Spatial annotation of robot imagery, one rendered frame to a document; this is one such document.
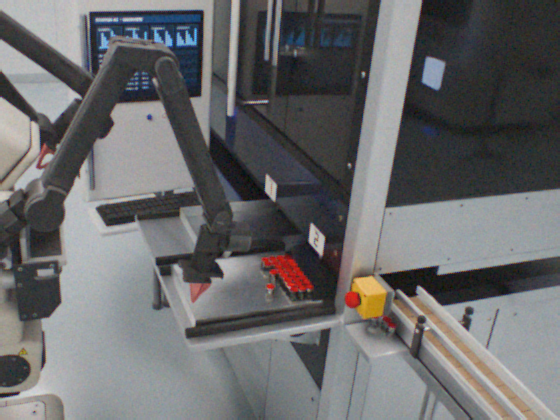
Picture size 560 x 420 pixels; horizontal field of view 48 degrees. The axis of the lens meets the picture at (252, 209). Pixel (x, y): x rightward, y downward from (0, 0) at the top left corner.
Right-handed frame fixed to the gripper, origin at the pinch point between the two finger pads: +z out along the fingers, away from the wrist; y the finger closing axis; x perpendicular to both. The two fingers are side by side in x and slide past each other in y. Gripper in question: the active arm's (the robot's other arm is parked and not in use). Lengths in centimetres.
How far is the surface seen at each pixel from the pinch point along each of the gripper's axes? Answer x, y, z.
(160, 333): 107, 35, 87
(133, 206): 75, 1, 10
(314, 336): -0.8, 38.2, 10.3
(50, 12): 544, 7, 18
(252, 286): 9.3, 20.2, 1.2
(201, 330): -7.7, 0.9, 3.9
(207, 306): 3.5, 6.0, 4.4
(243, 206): 54, 32, -3
